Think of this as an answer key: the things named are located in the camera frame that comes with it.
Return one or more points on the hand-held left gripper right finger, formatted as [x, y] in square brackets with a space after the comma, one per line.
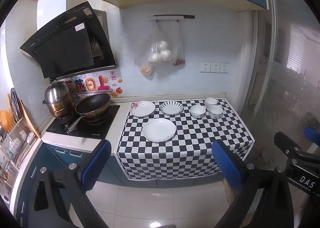
[226, 165]

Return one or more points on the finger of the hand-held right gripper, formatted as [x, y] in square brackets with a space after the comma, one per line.
[285, 140]
[313, 134]

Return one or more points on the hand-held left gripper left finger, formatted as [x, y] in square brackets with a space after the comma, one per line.
[96, 165]

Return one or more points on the white bowl heart print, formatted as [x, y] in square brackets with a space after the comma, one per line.
[215, 112]

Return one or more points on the white bowl black rim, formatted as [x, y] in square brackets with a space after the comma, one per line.
[198, 111]
[210, 101]

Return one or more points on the white plate floral print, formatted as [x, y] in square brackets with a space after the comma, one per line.
[142, 110]

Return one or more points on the large plain white plate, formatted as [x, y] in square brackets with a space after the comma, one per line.
[159, 130]

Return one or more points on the white plate black striped rim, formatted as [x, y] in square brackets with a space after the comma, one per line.
[171, 108]

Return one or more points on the black white checkered tablecloth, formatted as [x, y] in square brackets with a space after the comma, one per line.
[200, 143]

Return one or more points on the black gas stove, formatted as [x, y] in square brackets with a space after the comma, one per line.
[100, 128]

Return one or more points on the frosted glass sliding door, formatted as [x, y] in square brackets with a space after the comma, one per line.
[282, 68]

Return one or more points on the steel steamer pot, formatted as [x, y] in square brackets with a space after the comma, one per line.
[58, 98]

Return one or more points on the wooden cutting board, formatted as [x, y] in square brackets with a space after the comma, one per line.
[28, 120]

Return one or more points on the metal dish rack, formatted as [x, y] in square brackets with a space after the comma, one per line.
[15, 148]

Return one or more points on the plastic bag of orange food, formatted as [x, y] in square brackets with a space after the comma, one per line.
[147, 70]

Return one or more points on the plastic bag of red food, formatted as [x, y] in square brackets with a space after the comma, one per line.
[178, 60]

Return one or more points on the black range hood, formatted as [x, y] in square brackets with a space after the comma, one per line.
[65, 50]

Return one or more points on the plastic bag of white buns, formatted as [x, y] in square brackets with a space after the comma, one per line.
[160, 53]

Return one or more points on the white hood chimney cover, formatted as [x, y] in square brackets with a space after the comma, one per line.
[52, 3]

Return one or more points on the colourful wall stickers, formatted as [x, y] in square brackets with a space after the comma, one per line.
[100, 84]

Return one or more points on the white wall socket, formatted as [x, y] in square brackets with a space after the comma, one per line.
[205, 67]
[215, 67]
[224, 68]

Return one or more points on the white wall hook rail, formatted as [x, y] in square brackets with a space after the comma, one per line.
[165, 17]

